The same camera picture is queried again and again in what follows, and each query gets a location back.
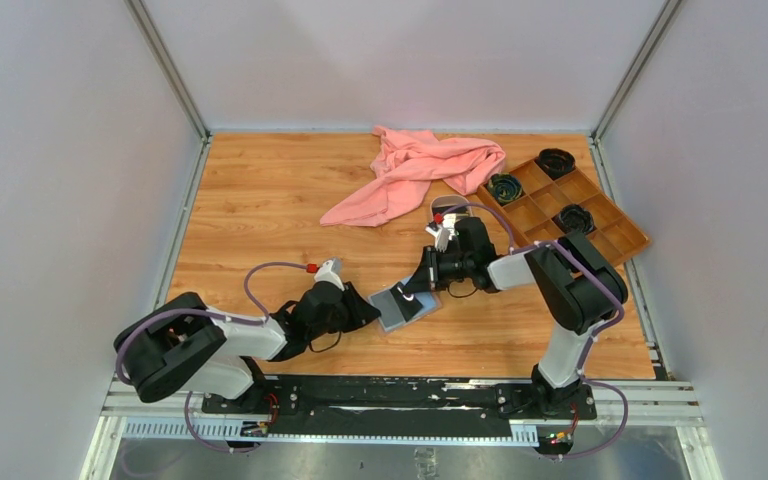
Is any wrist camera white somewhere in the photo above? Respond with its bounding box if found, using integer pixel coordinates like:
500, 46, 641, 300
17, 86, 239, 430
425, 213, 458, 252
314, 257, 345, 291

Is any dark green coiled item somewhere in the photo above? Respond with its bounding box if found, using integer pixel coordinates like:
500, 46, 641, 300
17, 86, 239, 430
485, 173, 524, 206

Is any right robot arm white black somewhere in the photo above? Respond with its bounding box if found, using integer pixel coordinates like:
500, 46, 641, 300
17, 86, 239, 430
398, 216, 628, 418

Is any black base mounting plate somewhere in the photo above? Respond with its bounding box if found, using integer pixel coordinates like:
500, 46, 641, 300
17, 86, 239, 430
197, 375, 597, 438

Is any pink card holder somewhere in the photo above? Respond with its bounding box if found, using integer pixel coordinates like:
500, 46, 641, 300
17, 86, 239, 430
368, 282, 442, 333

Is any brown divided wooden tray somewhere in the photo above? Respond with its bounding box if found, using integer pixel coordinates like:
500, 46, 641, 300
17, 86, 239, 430
477, 152, 650, 265

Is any pink cloth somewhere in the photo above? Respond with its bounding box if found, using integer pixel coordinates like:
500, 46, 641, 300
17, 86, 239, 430
319, 126, 506, 227

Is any black coiled item near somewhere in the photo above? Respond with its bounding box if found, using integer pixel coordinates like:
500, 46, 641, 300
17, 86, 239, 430
551, 203, 596, 235

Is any pink oval card tray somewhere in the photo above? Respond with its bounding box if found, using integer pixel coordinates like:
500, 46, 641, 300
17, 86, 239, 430
430, 195, 472, 229

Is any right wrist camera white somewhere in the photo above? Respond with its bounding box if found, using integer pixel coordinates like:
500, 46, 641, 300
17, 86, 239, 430
425, 213, 458, 252

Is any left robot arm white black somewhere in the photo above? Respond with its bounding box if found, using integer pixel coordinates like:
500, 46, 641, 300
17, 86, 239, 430
114, 281, 381, 413

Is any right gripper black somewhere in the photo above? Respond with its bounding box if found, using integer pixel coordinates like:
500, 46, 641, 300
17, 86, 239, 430
403, 245, 475, 294

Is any aluminium rail frame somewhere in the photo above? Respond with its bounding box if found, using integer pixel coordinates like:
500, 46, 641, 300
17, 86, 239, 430
81, 375, 722, 479

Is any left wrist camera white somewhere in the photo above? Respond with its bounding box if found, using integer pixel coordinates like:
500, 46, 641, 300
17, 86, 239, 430
314, 257, 345, 291

